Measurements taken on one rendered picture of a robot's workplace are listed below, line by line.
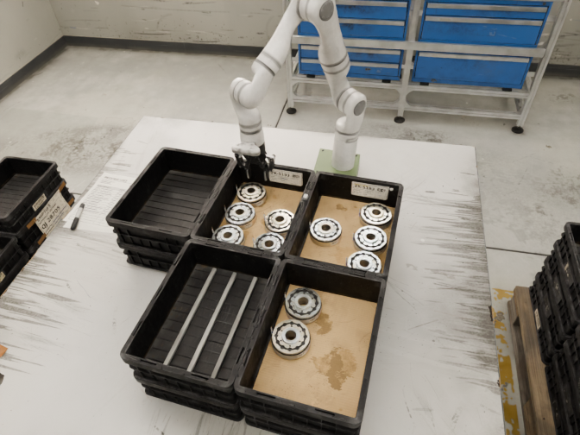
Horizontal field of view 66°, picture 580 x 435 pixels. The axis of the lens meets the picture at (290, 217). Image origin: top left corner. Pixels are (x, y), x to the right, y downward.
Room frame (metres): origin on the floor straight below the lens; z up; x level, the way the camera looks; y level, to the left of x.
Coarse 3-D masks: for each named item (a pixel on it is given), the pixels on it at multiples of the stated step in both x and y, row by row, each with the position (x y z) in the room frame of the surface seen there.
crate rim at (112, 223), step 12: (156, 156) 1.32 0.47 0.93; (216, 156) 1.30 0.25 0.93; (228, 156) 1.30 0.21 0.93; (144, 168) 1.26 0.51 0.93; (228, 168) 1.23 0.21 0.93; (120, 204) 1.08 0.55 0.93; (204, 204) 1.05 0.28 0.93; (108, 216) 1.02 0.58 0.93; (120, 228) 0.99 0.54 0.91; (132, 228) 0.97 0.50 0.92; (144, 228) 0.96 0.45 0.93; (156, 228) 0.96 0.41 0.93; (192, 228) 0.95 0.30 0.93; (180, 240) 0.92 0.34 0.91
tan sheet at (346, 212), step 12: (324, 204) 1.12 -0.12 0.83; (336, 204) 1.12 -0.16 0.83; (348, 204) 1.11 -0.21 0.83; (360, 204) 1.11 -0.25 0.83; (324, 216) 1.06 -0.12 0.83; (336, 216) 1.06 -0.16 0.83; (348, 216) 1.05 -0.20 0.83; (348, 228) 1.00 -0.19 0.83; (348, 240) 0.95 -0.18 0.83; (312, 252) 0.90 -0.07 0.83; (324, 252) 0.90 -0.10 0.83; (336, 252) 0.90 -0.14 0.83; (348, 252) 0.90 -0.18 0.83; (384, 252) 0.89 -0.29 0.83
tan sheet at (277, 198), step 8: (272, 192) 1.20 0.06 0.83; (280, 192) 1.19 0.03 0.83; (288, 192) 1.19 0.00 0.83; (296, 192) 1.19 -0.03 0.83; (272, 200) 1.15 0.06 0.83; (280, 200) 1.15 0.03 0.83; (288, 200) 1.15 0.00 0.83; (296, 200) 1.15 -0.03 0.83; (256, 208) 1.12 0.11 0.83; (264, 208) 1.12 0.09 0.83; (272, 208) 1.12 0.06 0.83; (280, 208) 1.11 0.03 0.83; (288, 208) 1.11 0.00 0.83; (296, 208) 1.11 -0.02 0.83; (256, 216) 1.08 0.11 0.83; (224, 224) 1.05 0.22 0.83; (256, 224) 1.04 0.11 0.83; (264, 224) 1.04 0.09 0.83; (248, 232) 1.01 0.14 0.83; (256, 232) 1.00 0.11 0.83; (264, 232) 1.00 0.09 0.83; (248, 240) 0.97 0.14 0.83
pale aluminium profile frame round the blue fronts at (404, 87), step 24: (288, 0) 3.02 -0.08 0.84; (408, 24) 3.44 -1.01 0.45; (408, 48) 2.78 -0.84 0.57; (432, 48) 2.74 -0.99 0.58; (456, 48) 2.71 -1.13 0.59; (480, 48) 2.67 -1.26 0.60; (504, 48) 2.63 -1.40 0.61; (528, 48) 2.60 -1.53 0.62; (552, 48) 2.58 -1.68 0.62; (288, 72) 3.02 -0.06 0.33; (408, 72) 2.79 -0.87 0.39; (528, 72) 2.63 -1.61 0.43; (288, 96) 3.01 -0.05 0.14; (312, 96) 3.00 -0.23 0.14; (504, 96) 2.62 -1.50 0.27; (528, 96) 2.59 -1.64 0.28
